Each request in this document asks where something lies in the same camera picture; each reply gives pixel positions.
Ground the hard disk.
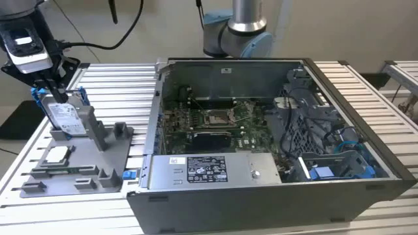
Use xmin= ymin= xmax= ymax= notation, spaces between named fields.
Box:
xmin=30 ymin=86 xmax=92 ymax=142

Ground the grey perforated drive cage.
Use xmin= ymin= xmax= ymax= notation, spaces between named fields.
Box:
xmin=263 ymin=82 xmax=349 ymax=157

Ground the CPU socket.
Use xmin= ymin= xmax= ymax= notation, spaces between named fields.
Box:
xmin=202 ymin=109 xmax=237 ymax=128

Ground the grey disk bay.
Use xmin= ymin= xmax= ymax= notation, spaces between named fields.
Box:
xmin=294 ymin=149 xmax=377 ymax=182

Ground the thin dark hanging cable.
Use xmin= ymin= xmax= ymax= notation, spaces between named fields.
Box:
xmin=195 ymin=0 xmax=206 ymax=27

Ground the green RAM stick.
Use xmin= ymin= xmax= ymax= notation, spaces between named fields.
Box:
xmin=31 ymin=165 xmax=99 ymax=174

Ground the thin metal locking lever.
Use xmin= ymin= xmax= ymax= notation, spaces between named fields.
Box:
xmin=191 ymin=97 xmax=210 ymax=111

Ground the metal socket cover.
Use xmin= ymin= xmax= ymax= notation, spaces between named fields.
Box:
xmin=229 ymin=100 xmax=257 ymax=123

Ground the red yellow wire bundle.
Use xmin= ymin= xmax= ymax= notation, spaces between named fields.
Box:
xmin=275 ymin=159 xmax=295 ymax=172

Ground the black camera cable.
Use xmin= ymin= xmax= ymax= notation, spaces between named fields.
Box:
xmin=58 ymin=0 xmax=146 ymax=50

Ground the green motherboard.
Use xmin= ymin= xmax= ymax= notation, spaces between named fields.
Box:
xmin=162 ymin=96 xmax=277 ymax=155

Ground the black graphics card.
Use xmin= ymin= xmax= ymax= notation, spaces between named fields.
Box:
xmin=191 ymin=131 xmax=233 ymax=150

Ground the metal slat side table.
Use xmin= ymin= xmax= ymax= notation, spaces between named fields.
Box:
xmin=381 ymin=60 xmax=418 ymax=98

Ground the long black wire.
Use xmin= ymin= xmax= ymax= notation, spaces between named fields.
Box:
xmin=279 ymin=96 xmax=306 ymax=159

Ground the black upright rod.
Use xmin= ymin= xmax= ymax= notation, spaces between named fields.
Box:
xmin=107 ymin=0 xmax=119 ymax=24

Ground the open grey PC case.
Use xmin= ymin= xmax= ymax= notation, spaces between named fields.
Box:
xmin=126 ymin=57 xmax=418 ymax=235

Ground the silver power supply box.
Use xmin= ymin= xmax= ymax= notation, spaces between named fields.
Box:
xmin=148 ymin=153 xmax=283 ymax=191

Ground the blue plastic bay bracket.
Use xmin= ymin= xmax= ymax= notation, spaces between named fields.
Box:
xmin=309 ymin=166 xmax=337 ymax=181

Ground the grey parts rack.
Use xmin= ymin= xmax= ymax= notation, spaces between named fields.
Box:
xmin=19 ymin=105 xmax=136 ymax=199

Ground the light blue wire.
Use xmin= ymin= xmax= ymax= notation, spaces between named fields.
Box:
xmin=335 ymin=140 xmax=369 ymax=159

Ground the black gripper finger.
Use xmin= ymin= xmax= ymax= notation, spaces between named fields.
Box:
xmin=48 ymin=57 xmax=82 ymax=104
xmin=0 ymin=61 xmax=47 ymax=88

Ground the silver CPU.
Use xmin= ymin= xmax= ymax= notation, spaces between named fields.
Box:
xmin=44 ymin=146 xmax=72 ymax=164

